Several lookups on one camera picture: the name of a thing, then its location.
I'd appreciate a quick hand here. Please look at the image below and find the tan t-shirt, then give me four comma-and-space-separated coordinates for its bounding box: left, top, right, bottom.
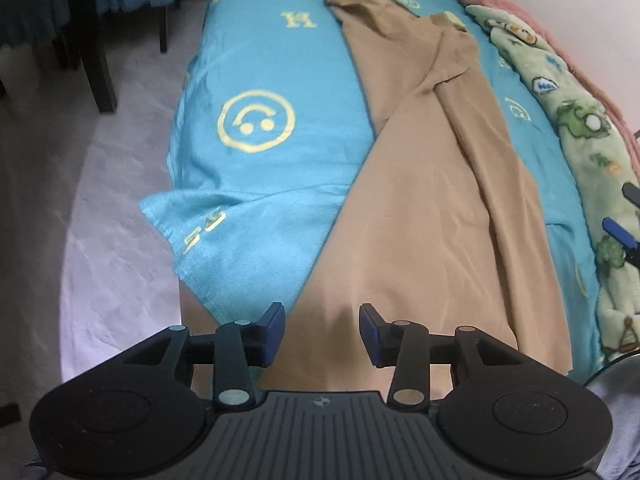
259, 0, 573, 392

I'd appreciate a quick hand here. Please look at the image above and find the pink fuzzy blanket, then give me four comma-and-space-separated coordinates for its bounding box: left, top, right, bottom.
458, 0, 639, 176

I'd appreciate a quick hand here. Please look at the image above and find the blue patterned bed sheet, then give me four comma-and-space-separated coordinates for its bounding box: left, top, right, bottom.
136, 0, 606, 369

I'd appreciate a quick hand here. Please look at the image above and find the green cartoon fleece blanket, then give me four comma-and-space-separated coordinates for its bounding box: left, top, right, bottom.
465, 4, 639, 359

